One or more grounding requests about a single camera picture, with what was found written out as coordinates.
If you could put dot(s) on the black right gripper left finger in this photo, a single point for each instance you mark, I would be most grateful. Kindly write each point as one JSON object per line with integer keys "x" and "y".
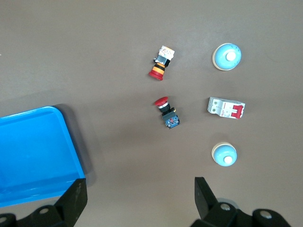
{"x": 73, "y": 201}

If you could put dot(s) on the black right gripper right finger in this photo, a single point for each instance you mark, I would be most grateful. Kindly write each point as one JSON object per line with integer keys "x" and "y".
{"x": 206, "y": 201}

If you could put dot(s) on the light blue desk bell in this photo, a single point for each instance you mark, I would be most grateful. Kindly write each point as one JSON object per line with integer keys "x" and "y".
{"x": 226, "y": 56}
{"x": 224, "y": 154}

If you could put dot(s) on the blue plastic tray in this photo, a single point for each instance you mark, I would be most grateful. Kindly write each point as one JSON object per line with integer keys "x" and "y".
{"x": 35, "y": 153}

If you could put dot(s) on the red pushbutton black base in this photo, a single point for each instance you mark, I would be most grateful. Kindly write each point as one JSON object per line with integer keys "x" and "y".
{"x": 169, "y": 117}

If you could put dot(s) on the white red circuit breaker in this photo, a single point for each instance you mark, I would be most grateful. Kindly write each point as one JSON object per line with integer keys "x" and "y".
{"x": 222, "y": 107}

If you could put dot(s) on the red pushbutton orange collar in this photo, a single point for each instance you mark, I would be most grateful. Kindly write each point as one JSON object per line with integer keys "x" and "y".
{"x": 159, "y": 68}

